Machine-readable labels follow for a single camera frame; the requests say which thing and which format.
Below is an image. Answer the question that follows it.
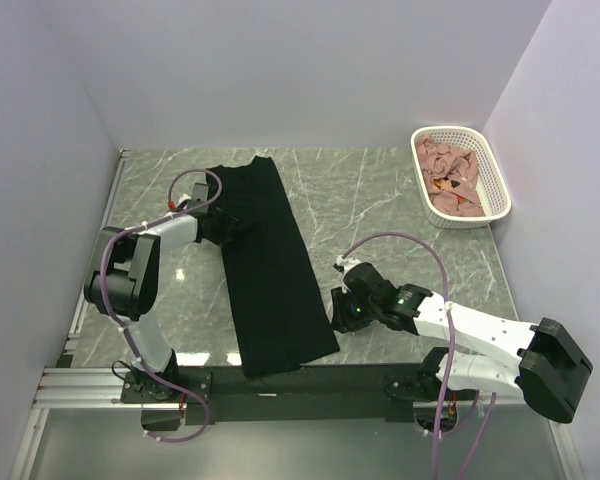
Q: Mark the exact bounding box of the black t shirt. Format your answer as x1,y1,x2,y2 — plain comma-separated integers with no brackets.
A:
208,157,339,378

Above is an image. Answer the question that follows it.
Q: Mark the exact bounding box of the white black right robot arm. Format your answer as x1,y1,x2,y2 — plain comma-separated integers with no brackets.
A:
331,259,593,424

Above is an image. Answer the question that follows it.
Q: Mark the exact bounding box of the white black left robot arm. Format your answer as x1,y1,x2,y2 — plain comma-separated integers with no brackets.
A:
83,179,238,402

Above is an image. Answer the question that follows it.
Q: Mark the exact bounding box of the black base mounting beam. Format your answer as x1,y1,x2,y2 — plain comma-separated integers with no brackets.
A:
120,363,441,431

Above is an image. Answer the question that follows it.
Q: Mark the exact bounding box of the pink t shirt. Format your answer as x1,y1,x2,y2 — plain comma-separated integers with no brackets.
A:
415,134,485,217

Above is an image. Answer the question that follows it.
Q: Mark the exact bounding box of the white perforated plastic basket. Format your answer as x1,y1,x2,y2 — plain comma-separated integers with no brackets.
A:
411,126,512,229

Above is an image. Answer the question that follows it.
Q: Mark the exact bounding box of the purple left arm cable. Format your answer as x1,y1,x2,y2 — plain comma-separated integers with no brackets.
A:
99,168,225,443

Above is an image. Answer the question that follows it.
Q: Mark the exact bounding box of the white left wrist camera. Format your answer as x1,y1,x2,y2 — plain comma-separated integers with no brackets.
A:
168,194,191,212

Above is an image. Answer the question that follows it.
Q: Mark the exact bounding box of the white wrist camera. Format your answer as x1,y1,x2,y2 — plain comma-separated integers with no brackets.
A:
333,255,361,275
168,194,191,212

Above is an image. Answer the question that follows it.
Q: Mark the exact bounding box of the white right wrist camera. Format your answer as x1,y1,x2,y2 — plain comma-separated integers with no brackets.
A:
333,255,361,275

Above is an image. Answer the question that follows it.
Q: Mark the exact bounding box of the aluminium extrusion rail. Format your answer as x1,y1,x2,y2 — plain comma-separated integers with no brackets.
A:
33,365,131,409

